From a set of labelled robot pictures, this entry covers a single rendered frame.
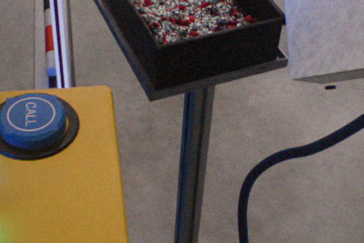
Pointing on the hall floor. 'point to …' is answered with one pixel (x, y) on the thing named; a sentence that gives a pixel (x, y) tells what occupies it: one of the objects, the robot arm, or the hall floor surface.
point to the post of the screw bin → (193, 163)
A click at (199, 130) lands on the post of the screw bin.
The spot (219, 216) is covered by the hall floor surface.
